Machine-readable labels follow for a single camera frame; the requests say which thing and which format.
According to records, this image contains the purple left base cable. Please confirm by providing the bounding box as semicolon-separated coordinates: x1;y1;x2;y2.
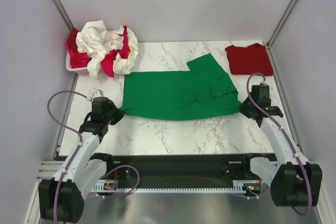
96;165;142;200

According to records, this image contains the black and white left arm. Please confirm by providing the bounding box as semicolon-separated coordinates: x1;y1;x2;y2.
38;97;124;223

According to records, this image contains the right aluminium frame post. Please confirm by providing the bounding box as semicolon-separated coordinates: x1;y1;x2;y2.
266;0;299;49

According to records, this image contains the aluminium front rail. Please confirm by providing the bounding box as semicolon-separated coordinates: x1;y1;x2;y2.
37;161;64;181

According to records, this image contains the crumpled red shirt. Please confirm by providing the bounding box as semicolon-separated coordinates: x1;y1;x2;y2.
66;27;78;52

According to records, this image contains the crumpled pink shirt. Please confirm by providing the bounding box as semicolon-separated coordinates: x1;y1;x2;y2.
66;26;132;78

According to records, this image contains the folded dark red t shirt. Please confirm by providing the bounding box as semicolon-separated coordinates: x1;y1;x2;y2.
225;43;274;76

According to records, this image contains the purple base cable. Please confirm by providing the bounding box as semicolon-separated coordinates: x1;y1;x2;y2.
96;165;142;200
243;179;271;200

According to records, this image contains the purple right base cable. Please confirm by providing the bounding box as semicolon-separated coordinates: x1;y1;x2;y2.
243;179;271;200

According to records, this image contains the green t shirt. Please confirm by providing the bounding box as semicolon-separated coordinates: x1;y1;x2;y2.
120;54;241;121

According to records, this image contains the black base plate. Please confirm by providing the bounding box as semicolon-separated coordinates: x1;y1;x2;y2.
103;153;272;189

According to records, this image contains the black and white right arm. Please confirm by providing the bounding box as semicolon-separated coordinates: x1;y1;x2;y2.
239;84;322;207

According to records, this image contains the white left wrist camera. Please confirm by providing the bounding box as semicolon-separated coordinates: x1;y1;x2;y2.
91;89;104;99

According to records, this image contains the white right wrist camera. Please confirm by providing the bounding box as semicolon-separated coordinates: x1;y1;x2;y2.
260;81;273;89

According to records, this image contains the crumpled white shirt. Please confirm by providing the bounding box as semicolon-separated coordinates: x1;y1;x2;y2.
113;26;139;75
76;20;125;78

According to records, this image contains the white laundry basket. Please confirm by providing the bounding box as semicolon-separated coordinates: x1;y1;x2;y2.
66;52;89;76

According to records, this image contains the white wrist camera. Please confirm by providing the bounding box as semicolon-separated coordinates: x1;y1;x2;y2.
91;89;104;99
260;81;273;89

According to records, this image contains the white slotted cable duct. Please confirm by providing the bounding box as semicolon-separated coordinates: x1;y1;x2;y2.
90;180;260;195

